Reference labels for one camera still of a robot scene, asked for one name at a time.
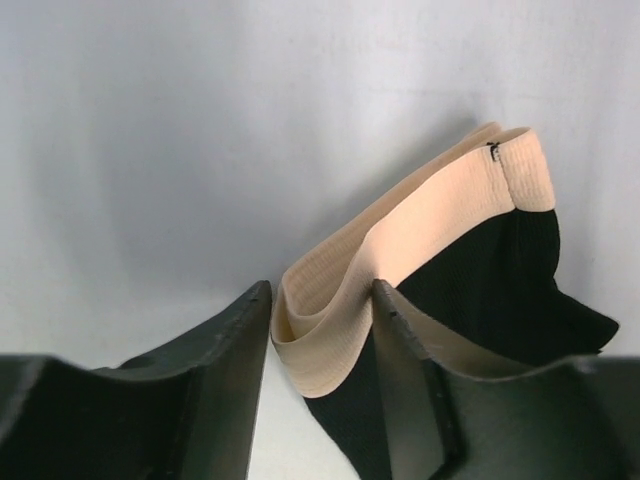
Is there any black underwear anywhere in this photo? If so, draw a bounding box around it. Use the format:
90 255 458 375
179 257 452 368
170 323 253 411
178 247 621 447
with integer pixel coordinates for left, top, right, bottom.
271 123 619 479

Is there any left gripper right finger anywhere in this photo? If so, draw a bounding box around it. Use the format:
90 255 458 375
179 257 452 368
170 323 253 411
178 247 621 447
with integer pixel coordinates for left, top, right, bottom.
372 280 639 479

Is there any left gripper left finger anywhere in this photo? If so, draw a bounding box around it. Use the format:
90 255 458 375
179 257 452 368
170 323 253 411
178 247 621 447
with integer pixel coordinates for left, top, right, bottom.
1 281 272 479

